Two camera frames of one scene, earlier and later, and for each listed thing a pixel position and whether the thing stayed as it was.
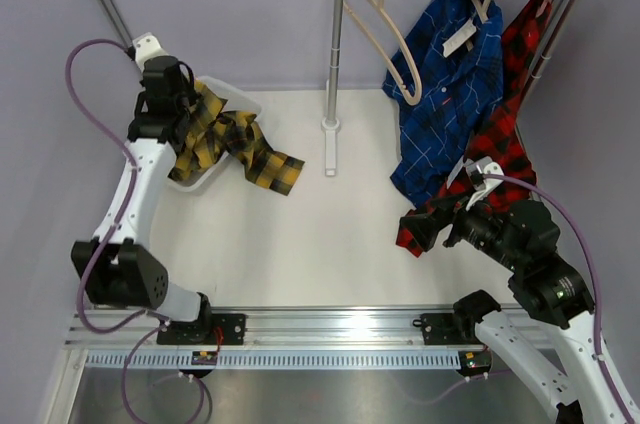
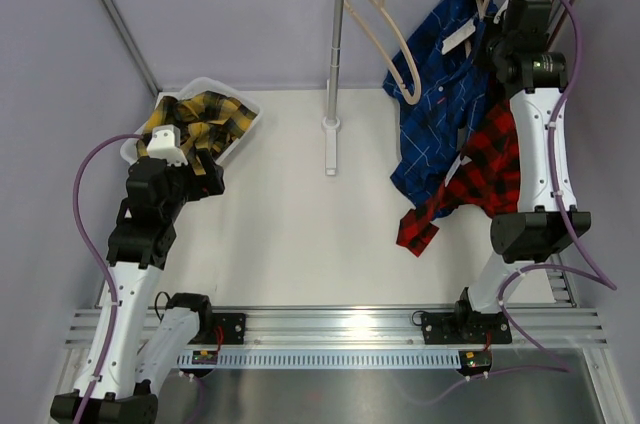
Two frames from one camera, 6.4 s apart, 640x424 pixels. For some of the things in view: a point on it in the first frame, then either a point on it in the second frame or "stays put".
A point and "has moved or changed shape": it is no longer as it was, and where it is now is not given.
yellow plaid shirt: (211, 132) has moved or changed shape
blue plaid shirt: (455, 38) stays put
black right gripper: (425, 225) to (489, 28)
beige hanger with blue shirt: (482, 9) stays put
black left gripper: (192, 95) to (203, 185)
